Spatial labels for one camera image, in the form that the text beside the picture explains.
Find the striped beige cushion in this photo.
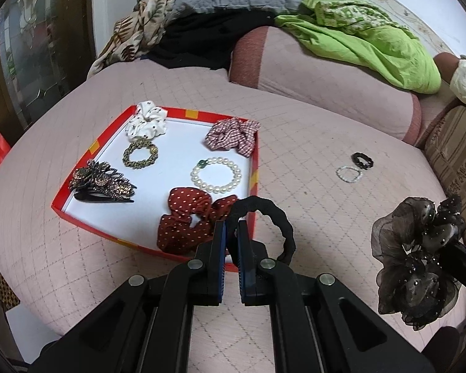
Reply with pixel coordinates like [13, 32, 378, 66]
[415, 103, 466, 249]

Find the small pearl bracelet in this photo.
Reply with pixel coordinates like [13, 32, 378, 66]
[336, 165, 363, 183]

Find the red cardboard box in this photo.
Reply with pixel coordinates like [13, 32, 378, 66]
[50, 105, 262, 273]

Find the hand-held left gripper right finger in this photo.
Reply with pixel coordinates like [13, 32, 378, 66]
[236, 219, 436, 373]

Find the large pearl bracelet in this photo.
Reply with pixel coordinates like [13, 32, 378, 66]
[190, 157, 242, 194]

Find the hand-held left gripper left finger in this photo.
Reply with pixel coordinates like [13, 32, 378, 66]
[29, 221, 228, 373]

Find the black hair clip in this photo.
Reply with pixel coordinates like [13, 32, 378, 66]
[75, 187, 135, 204]

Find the white cherry print scrunchie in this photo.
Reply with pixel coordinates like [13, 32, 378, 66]
[125, 101, 167, 142]

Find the green cloth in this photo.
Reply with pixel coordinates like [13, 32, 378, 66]
[274, 0, 442, 94]

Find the thick black hair tie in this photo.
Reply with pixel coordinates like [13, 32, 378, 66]
[226, 197, 298, 265]

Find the pink bolster pillow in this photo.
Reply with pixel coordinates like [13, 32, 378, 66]
[229, 25, 423, 142]

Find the gold rhinestone hair clip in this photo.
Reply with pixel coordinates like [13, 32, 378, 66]
[71, 160, 115, 192]

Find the leopard print scrunchie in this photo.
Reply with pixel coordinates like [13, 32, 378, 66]
[122, 138, 158, 170]

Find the black cloth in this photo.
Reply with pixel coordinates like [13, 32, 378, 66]
[144, 10, 276, 72]

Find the red plaid scrunchie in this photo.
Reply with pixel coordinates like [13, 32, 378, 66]
[205, 117, 261, 158]

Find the thin black hair tie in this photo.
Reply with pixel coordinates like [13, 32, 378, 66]
[351, 152, 373, 171]

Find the wooden glass door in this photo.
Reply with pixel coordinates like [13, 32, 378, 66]
[0, 0, 98, 152]

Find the leopard print cloth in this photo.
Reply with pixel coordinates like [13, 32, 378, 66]
[0, 272, 21, 307]

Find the dark organza scrunchie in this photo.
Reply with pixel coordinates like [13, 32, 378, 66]
[372, 196, 466, 331]

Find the red polka dot scrunchie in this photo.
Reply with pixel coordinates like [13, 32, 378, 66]
[156, 186, 241, 255]

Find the leaf print cloth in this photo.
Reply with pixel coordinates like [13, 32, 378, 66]
[86, 0, 177, 78]

